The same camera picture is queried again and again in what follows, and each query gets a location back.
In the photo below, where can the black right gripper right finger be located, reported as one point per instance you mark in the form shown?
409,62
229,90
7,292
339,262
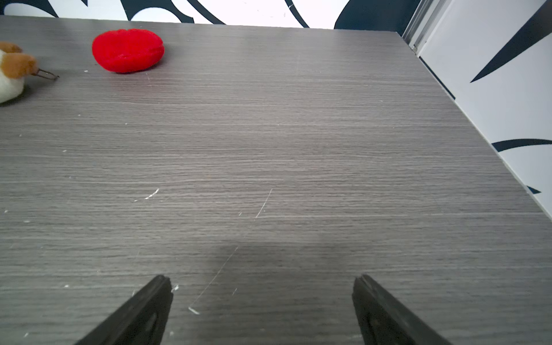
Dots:
384,320

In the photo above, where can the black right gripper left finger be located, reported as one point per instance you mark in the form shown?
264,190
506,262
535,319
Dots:
141,320

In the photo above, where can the red plush heart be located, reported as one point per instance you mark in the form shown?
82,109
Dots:
128,51

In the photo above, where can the brown white plush toy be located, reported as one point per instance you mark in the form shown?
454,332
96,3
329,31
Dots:
15,67

